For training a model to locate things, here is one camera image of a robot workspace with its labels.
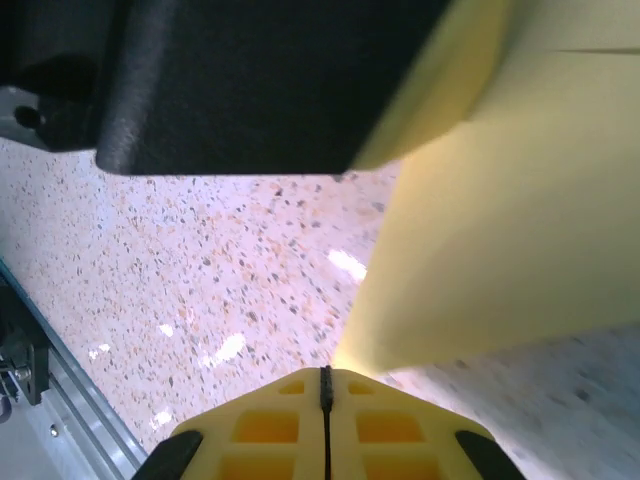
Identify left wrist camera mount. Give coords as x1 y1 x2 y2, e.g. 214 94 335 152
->
0 83 51 151

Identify yellow paper sheet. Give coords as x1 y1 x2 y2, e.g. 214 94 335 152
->
332 0 640 374

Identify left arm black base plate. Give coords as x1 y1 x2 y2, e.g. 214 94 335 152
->
0 284 51 407

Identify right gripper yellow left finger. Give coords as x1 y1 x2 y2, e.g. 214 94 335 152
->
142 367 327 480

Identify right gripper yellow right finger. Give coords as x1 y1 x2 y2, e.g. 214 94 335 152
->
327 367 524 480

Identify aluminium mounting rail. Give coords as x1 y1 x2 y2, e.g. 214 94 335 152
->
0 257 151 480

